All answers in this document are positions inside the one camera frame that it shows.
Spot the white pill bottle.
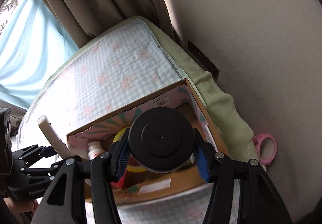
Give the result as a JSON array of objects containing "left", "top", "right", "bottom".
[{"left": 88, "top": 141, "right": 105, "bottom": 160}]

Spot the cardboard box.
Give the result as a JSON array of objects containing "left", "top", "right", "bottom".
[{"left": 67, "top": 79, "right": 228, "bottom": 205}]

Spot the window with trees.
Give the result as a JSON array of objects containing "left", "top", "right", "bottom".
[{"left": 1, "top": 0, "right": 23, "bottom": 33}]

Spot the red medicine box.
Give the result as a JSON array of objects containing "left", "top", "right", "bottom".
[{"left": 111, "top": 164, "right": 129, "bottom": 189}]

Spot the person's left hand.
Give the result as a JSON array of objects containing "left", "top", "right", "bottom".
[{"left": 4, "top": 198, "right": 39, "bottom": 214}]

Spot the pink ring toy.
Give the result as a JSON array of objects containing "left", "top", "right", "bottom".
[{"left": 253, "top": 133, "right": 277, "bottom": 166}]

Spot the light blue hanging cloth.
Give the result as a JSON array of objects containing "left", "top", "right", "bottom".
[{"left": 1, "top": 0, "right": 78, "bottom": 109}]

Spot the yellow tape roll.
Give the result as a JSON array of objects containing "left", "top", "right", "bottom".
[{"left": 110, "top": 128, "right": 147, "bottom": 178}]

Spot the small black round container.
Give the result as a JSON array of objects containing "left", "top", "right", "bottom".
[{"left": 128, "top": 107, "right": 196, "bottom": 173}]

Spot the white remote control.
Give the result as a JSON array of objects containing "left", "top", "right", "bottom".
[{"left": 38, "top": 115, "right": 73, "bottom": 159}]

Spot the brown left curtain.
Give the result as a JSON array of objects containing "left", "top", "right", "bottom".
[{"left": 1, "top": 100, "right": 27, "bottom": 136}]

